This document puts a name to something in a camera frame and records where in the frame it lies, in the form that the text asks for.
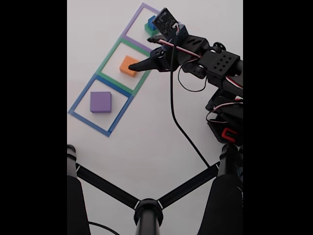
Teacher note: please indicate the green block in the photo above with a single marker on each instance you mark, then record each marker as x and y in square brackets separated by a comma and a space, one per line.
[148, 30]

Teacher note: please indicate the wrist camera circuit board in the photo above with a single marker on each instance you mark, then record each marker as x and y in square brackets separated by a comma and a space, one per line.
[165, 23]

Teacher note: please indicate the blue tape square frame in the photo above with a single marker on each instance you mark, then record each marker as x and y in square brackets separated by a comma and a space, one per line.
[83, 94]

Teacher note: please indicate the green tape square frame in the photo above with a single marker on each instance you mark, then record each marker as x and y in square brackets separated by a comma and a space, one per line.
[110, 56]

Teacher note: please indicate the small blue cube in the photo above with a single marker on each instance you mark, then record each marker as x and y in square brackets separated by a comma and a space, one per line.
[151, 20]

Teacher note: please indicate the purple tape square frame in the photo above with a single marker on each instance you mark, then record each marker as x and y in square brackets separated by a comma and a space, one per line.
[129, 27]

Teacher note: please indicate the black tripod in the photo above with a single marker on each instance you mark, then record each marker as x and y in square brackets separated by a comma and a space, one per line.
[148, 215]

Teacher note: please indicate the orange block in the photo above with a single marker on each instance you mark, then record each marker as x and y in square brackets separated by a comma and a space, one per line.
[124, 66]

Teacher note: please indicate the large purple block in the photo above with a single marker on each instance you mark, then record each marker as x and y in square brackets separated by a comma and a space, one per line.
[101, 102]

